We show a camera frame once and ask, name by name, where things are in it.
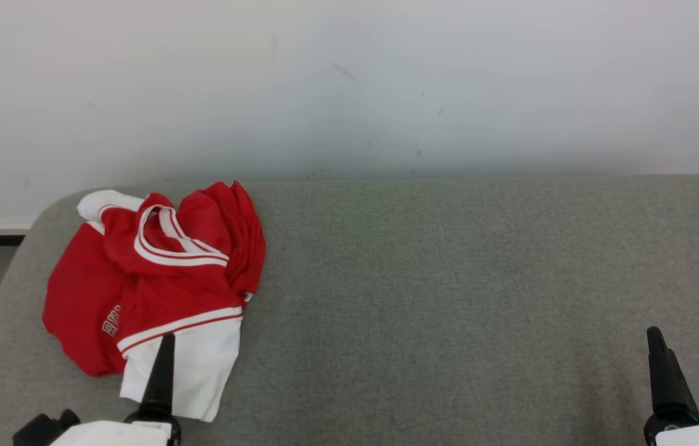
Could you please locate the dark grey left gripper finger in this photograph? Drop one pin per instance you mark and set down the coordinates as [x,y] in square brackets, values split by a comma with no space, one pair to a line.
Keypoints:
[160,378]

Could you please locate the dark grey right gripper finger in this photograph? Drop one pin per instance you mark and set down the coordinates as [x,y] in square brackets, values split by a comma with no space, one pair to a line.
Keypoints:
[668,384]

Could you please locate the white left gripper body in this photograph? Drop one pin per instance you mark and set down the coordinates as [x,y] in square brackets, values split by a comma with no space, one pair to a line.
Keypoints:
[120,435]

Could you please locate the red and white jersey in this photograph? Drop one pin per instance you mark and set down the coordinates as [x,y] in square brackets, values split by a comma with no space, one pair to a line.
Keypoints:
[163,291]

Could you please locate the grey fabric sofa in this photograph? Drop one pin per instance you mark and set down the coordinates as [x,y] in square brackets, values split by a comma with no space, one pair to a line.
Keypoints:
[448,297]

